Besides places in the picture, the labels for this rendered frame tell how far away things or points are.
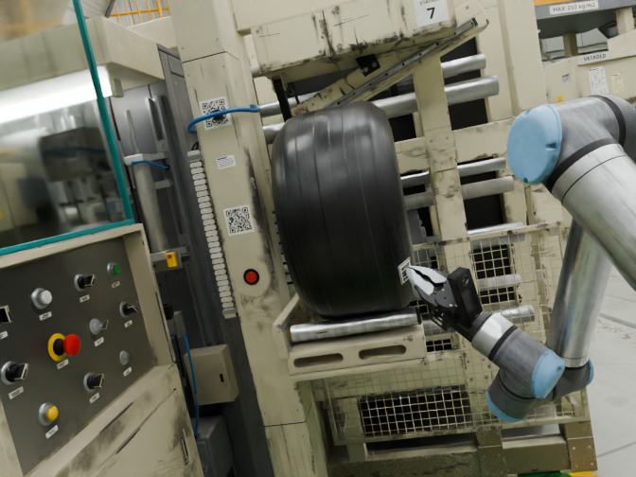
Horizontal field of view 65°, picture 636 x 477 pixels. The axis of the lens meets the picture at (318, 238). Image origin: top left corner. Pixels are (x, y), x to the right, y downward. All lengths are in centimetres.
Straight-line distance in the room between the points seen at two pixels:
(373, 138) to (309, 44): 54
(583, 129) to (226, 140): 87
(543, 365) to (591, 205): 38
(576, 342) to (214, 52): 109
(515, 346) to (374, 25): 100
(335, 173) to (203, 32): 54
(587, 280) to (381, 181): 45
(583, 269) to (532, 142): 32
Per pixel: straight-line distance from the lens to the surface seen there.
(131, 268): 133
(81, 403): 114
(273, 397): 149
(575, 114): 86
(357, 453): 221
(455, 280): 105
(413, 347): 128
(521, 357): 107
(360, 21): 161
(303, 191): 112
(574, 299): 111
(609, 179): 80
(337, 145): 116
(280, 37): 163
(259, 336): 143
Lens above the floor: 130
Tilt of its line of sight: 7 degrees down
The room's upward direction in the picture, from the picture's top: 11 degrees counter-clockwise
